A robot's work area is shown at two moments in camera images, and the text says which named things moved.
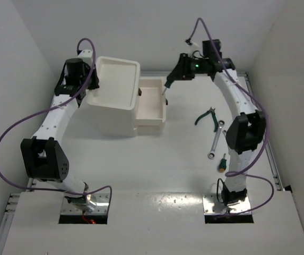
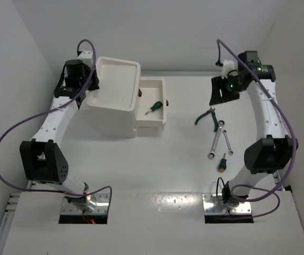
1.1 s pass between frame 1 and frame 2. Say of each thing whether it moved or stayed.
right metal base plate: stayed
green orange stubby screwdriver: stayed
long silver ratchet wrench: stayed
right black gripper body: moved
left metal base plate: stayed
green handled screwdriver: moved
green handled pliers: stayed
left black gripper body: stayed
